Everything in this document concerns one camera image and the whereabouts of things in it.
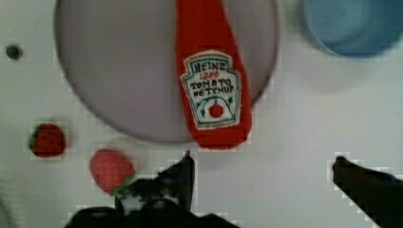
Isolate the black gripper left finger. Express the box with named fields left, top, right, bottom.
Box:
left=115, top=150, right=195, bottom=215

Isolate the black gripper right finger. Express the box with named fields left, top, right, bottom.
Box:
left=332, top=156, right=403, bottom=228

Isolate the red plush ketchup bottle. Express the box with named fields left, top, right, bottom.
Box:
left=176, top=0, right=252, bottom=149

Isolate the grey round plate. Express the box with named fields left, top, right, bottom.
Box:
left=54, top=0, right=279, bottom=143

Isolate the light red plush strawberry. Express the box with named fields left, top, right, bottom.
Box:
left=89, top=149, right=135, bottom=195

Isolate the dark red plush strawberry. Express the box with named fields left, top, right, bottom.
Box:
left=29, top=123, right=67, bottom=158

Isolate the blue bowl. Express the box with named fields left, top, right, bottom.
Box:
left=302, top=0, right=403, bottom=59

